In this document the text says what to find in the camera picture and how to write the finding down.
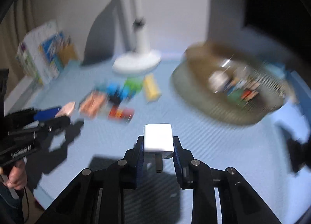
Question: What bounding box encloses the pink object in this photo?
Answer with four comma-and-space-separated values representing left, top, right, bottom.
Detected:
55, 101, 75, 118

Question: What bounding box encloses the white charger plug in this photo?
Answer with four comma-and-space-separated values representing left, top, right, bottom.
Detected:
143, 124, 174, 173

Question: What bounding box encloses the red small box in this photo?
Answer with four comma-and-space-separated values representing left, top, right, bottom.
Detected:
108, 107, 135, 123

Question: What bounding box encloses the yellow rectangular block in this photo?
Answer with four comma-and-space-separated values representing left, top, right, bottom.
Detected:
143, 73, 161, 102

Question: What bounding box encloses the green toy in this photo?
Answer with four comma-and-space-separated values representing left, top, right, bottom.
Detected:
123, 78, 143, 92

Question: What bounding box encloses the blue utility knife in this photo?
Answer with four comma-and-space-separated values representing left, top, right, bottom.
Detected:
105, 83, 132, 101

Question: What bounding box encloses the person left hand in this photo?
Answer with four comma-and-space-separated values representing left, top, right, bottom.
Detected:
2, 159, 27, 190

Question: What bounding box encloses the light blue textured mat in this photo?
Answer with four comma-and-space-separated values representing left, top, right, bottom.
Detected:
27, 61, 310, 223

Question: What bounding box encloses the stack of books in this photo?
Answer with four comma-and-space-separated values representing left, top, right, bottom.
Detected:
16, 20, 65, 86

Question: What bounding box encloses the brown pen holder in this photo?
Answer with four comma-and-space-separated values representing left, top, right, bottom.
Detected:
59, 44, 79, 66

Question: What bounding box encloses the amber glass bowl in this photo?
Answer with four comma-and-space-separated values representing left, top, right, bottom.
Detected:
171, 41, 295, 126

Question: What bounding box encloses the white desk lamp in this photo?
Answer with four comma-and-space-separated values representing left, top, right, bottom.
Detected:
112, 0, 161, 75

